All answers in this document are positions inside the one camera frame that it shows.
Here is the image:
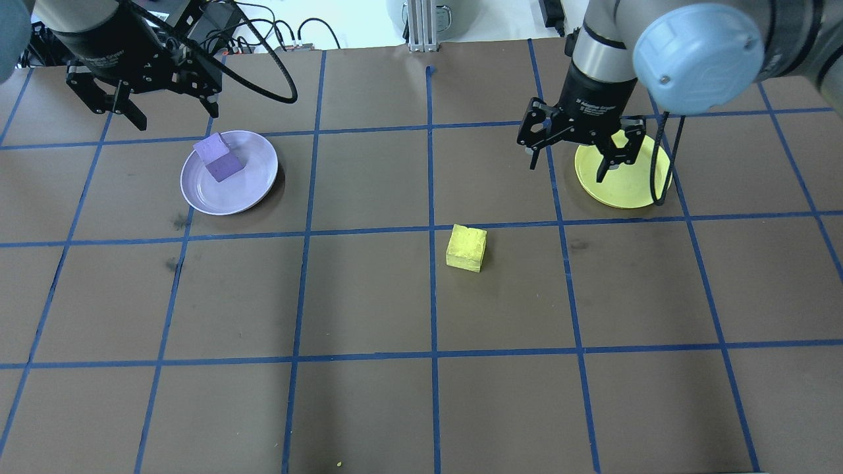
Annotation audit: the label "black box device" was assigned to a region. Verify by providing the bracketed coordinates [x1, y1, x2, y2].
[168, 0, 243, 41]

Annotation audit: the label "black loose cable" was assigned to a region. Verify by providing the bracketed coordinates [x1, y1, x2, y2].
[298, 18, 342, 51]

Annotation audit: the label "purple foam block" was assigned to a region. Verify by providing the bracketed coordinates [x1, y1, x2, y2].
[193, 132, 246, 183]

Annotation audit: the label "lavender round plate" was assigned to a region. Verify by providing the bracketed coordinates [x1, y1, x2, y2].
[180, 130, 279, 216]

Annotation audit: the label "aluminium frame bar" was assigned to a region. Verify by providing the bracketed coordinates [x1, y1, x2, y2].
[407, 0, 439, 52]

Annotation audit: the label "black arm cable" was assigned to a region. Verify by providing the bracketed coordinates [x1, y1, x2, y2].
[649, 112, 686, 206]
[125, 0, 298, 105]

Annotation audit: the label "yellow round plate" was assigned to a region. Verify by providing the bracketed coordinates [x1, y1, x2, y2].
[574, 128, 674, 210]

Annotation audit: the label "yellow foam block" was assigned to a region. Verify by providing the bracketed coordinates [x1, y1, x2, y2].
[446, 224, 488, 273]

